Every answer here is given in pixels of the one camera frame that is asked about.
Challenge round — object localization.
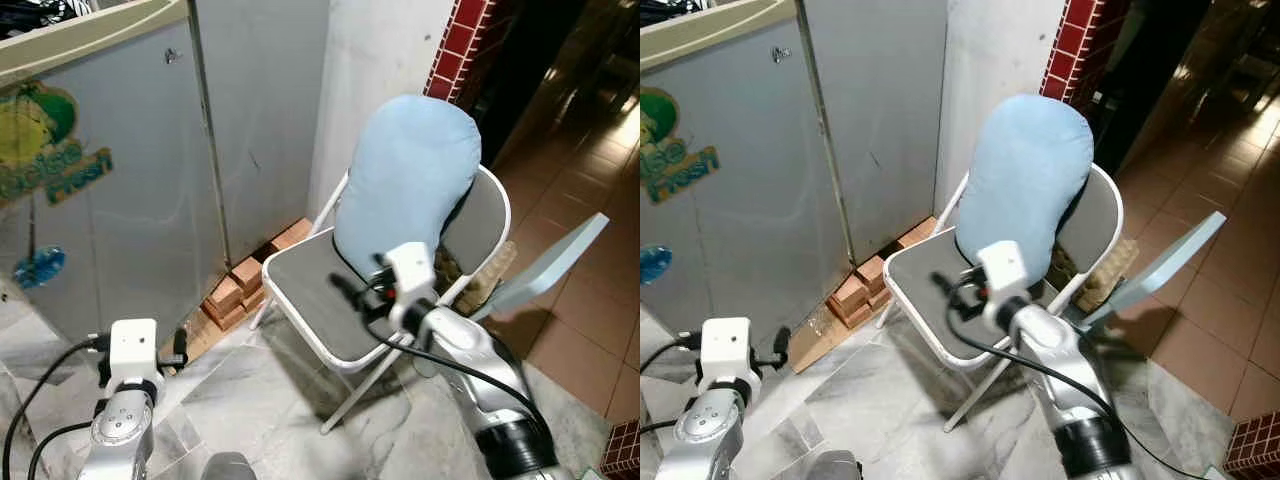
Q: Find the white fridge door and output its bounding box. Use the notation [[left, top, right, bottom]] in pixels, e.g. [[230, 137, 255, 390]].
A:
[[640, 0, 851, 346], [0, 0, 229, 346]]

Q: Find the white fridge cabinet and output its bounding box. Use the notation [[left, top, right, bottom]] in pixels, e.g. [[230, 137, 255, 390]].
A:
[[800, 0, 949, 266], [190, 0, 331, 266]]

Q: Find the white folding chair grey seat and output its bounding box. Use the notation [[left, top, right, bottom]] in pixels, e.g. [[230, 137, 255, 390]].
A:
[[880, 165, 1126, 433], [250, 165, 513, 436]]

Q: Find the flat brown cardboard sheet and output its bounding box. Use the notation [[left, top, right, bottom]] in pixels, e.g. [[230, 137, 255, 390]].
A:
[[788, 300, 851, 373], [185, 305, 236, 361]]

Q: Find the orange brick stack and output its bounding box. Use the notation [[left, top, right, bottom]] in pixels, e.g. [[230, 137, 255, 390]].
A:
[[200, 218, 316, 331], [825, 218, 941, 331]]

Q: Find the light blue pillow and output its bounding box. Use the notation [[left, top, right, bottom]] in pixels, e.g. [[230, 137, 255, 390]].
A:
[[333, 95, 483, 281], [955, 93, 1096, 281]]

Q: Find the brown egg carton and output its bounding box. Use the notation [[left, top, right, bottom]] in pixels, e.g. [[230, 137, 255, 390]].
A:
[[1050, 240, 1141, 311], [435, 240, 521, 306]]

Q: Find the grey robot leg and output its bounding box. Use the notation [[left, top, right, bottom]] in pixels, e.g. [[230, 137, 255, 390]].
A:
[[805, 450, 863, 480], [200, 452, 259, 480]]

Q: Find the blue round sticker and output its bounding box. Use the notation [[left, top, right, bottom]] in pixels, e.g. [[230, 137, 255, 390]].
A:
[[15, 245, 66, 291], [640, 245, 673, 286]]

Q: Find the grey-blue flat board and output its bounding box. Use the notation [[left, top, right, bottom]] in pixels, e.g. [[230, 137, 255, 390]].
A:
[[470, 212, 611, 323], [1080, 210, 1228, 326]]

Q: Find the red tiled block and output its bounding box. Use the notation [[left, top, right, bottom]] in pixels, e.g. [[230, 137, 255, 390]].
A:
[[1222, 410, 1280, 480], [600, 420, 641, 480]]

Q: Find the red brick tile column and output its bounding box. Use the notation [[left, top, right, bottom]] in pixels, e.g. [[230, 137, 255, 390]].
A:
[[425, 0, 496, 101], [1040, 0, 1131, 106]]

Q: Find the green and yellow sticker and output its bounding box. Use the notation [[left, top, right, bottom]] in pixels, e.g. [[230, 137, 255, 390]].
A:
[[0, 82, 113, 206], [640, 88, 719, 206]]

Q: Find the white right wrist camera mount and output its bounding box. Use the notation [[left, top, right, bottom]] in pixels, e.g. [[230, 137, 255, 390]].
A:
[[975, 240, 1029, 326], [385, 243, 438, 331]]

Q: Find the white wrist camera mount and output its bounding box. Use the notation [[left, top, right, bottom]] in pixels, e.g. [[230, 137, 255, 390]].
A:
[[108, 319, 161, 386], [385, 243, 438, 331], [975, 240, 1029, 326], [703, 318, 763, 386]]

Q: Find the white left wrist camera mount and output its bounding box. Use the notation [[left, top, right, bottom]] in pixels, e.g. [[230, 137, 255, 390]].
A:
[[703, 318, 763, 386], [108, 319, 161, 386]]

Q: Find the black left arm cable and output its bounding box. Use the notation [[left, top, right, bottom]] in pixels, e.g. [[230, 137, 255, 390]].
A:
[[0, 338, 111, 480], [640, 338, 706, 436]]

